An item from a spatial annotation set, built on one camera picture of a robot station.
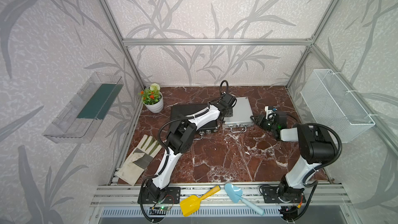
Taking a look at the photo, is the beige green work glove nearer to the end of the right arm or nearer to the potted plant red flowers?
the potted plant red flowers

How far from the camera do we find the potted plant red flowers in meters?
0.96

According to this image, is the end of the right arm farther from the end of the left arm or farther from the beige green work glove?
the beige green work glove
